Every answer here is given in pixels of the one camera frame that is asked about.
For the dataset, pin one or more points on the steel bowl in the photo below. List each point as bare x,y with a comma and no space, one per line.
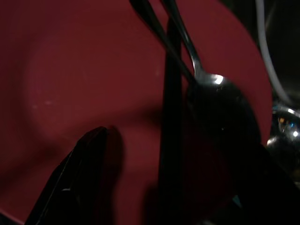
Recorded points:
286,126

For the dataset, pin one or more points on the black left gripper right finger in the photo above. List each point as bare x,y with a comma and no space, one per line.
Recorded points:
269,189

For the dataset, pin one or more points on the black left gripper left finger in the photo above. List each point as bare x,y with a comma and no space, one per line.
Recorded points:
70,182

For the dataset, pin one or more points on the pink round plate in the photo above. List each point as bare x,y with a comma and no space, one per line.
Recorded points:
70,70

